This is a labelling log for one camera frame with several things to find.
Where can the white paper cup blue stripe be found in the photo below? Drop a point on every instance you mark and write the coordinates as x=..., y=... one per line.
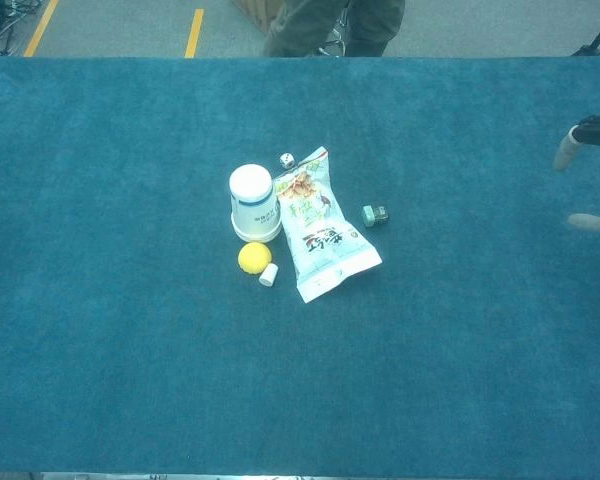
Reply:
x=252, y=200

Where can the yellow ball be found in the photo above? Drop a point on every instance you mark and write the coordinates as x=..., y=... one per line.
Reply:
x=254, y=257

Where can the wooden crate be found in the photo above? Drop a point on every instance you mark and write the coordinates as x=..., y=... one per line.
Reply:
x=255, y=12

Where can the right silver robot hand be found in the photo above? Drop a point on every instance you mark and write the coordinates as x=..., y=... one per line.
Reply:
x=597, y=132

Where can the white printed snack bag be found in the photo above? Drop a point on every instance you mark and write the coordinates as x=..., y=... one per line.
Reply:
x=325, y=245

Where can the white die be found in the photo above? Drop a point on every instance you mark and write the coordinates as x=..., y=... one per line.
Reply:
x=287, y=160

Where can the person in olive trousers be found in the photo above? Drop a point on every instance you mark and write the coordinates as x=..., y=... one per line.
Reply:
x=300, y=25

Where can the small green cube toy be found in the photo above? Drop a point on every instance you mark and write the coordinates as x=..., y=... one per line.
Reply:
x=375, y=216

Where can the small white bottle cap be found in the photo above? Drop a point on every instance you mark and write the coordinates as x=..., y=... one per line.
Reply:
x=268, y=275

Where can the teal table cloth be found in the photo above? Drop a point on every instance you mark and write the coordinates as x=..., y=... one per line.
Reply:
x=130, y=300

